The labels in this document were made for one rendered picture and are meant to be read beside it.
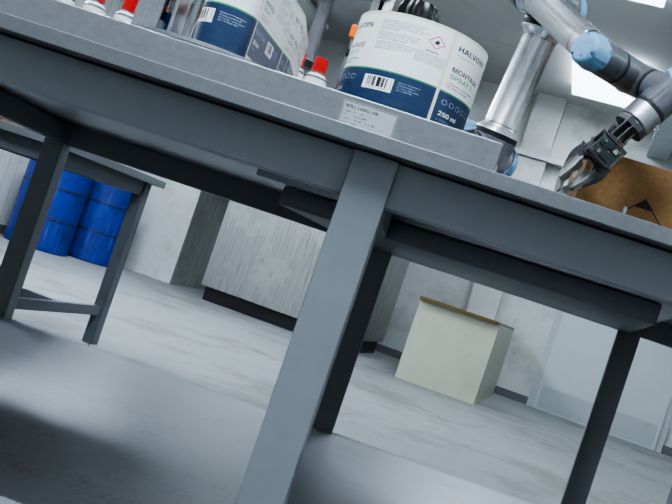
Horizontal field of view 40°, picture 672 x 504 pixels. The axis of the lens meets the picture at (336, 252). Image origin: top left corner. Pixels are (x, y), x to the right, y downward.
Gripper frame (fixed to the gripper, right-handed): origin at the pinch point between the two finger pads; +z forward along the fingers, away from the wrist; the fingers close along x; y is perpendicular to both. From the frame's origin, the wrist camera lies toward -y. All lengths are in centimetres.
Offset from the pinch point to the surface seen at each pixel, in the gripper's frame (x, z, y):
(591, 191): 5.9, -8.6, -17.5
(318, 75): -53, 22, 2
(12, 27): -64, 55, 85
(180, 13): -80, 36, 13
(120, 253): -95, 117, -177
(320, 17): -65, 12, -8
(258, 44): -50, 31, 57
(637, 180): 10.9, -18.1, -17.2
